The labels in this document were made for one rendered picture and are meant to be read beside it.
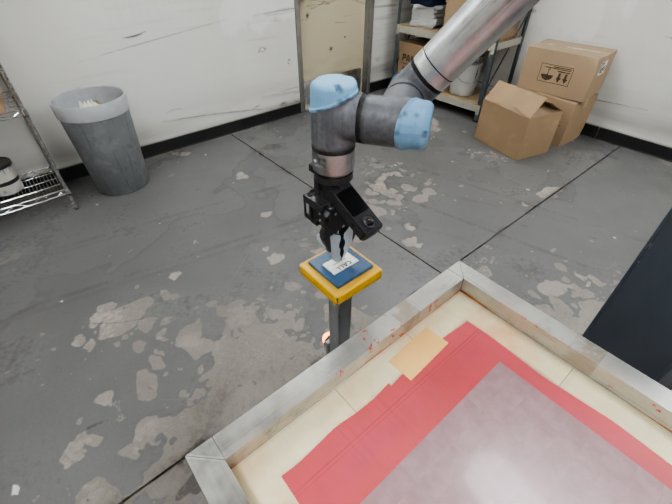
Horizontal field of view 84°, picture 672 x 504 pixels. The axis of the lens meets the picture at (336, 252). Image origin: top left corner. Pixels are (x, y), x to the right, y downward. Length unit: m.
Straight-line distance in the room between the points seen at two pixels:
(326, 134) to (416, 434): 0.47
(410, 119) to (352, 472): 0.50
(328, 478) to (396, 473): 0.09
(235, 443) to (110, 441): 1.30
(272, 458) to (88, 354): 1.64
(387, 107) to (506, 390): 0.47
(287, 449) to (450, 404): 0.25
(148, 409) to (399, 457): 1.40
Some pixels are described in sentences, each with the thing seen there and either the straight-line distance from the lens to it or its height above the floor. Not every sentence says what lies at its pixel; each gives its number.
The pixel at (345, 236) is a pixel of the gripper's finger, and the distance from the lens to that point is 0.76.
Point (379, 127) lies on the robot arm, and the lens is 0.60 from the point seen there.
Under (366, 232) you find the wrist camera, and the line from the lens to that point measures 0.65.
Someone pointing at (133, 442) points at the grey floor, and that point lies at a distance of 1.80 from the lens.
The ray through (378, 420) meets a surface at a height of 0.96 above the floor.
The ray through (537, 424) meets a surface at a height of 0.96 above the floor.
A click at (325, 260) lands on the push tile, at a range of 0.81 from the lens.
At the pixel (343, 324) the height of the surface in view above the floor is 0.78.
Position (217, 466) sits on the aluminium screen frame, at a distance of 0.56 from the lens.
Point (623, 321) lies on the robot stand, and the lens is 1.05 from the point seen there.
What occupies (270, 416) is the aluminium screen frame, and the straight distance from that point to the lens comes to 0.58.
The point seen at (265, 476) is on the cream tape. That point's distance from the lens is 0.58.
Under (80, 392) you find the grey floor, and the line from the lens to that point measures 2.03.
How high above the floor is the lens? 1.50
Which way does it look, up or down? 41 degrees down
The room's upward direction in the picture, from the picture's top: straight up
